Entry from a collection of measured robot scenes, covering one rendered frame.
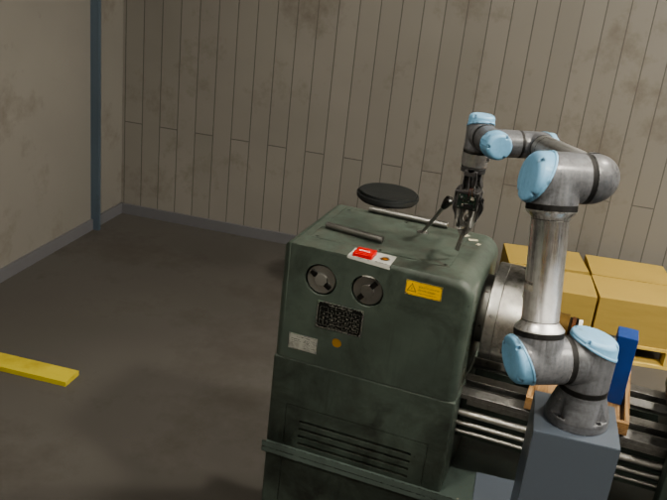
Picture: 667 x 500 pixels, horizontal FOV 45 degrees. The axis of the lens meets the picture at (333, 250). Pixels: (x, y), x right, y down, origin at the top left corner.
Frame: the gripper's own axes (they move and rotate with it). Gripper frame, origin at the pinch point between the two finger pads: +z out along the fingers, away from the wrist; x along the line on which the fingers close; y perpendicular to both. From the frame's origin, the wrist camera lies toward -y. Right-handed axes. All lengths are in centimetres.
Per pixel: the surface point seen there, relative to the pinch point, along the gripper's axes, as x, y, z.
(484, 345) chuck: 12.5, 2.8, 33.9
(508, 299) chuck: 16.7, 0.6, 18.2
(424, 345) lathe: -4.1, 13.8, 33.3
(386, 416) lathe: -12, 14, 60
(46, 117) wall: -292, -189, 43
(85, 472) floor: -136, -5, 136
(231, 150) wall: -212, -294, 71
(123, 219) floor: -289, -273, 134
